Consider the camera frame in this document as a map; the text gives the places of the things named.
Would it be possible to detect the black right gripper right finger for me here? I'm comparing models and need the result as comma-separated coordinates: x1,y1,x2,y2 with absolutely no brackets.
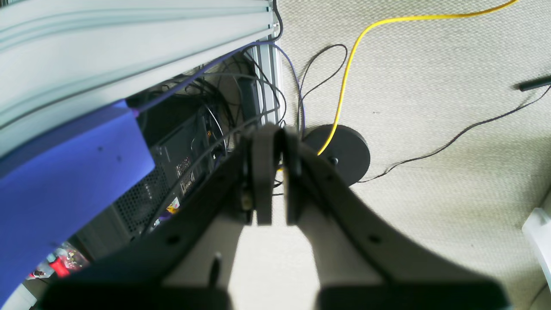
282,130,511,310

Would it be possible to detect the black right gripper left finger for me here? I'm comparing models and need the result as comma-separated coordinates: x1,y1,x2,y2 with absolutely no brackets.
43,124,283,310

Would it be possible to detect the black computer tower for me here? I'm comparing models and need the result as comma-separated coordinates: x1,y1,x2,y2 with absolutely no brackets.
69,105,221,260

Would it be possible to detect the black round base disc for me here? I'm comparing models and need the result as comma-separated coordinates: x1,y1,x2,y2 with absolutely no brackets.
302,124,371,187

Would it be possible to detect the blue panel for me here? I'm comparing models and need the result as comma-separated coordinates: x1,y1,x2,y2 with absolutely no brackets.
0,100,154,303

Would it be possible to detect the yellow cable on floor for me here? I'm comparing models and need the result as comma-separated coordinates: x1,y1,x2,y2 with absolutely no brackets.
318,0,519,155

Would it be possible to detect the thin black floor cable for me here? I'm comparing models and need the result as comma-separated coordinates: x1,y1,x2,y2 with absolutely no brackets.
357,84,551,183

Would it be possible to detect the aluminium frame rail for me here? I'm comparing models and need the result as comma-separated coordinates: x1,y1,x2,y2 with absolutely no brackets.
0,0,274,156

